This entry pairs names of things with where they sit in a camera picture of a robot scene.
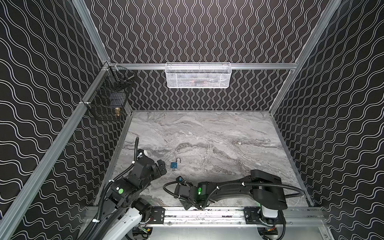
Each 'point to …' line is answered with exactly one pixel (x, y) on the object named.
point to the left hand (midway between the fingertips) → (161, 166)
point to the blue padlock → (175, 165)
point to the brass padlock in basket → (117, 111)
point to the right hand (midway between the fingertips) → (184, 200)
